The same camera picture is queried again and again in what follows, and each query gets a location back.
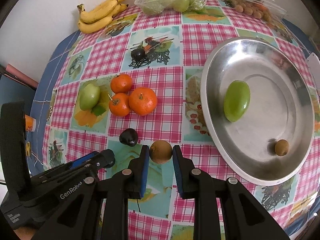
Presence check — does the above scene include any brown kiwi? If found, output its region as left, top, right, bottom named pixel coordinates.
left=150, top=140, right=172, bottom=164
left=274, top=139, right=289, bottom=157

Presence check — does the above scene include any green mango back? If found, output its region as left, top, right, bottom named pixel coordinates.
left=79, top=83, right=100, bottom=111

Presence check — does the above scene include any large orange mandarin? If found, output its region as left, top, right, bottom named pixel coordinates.
left=129, top=87, right=157, bottom=116

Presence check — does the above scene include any checkered fruit print tablecloth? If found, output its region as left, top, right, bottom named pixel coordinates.
left=26, top=0, right=320, bottom=240

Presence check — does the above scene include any mandarin with stem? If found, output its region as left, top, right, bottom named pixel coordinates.
left=108, top=93, right=131, bottom=117

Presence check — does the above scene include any small back mandarin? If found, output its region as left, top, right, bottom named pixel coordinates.
left=110, top=74, right=132, bottom=94

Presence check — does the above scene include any yellow banana bunch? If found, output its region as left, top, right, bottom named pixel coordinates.
left=77, top=0, right=129, bottom=34

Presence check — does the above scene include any green mango front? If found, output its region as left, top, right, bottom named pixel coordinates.
left=223, top=80, right=251, bottom=122

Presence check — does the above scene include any dark plum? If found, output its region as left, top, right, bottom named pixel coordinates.
left=119, top=128, right=138, bottom=147
left=131, top=48, right=145, bottom=61

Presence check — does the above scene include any white power adapter box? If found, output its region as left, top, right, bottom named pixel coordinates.
left=306, top=53, right=320, bottom=89

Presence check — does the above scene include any large metal bowl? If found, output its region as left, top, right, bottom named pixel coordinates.
left=200, top=37, right=315, bottom=186

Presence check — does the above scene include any green mango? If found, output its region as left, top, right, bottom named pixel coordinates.
left=79, top=83, right=100, bottom=111
left=223, top=80, right=251, bottom=122

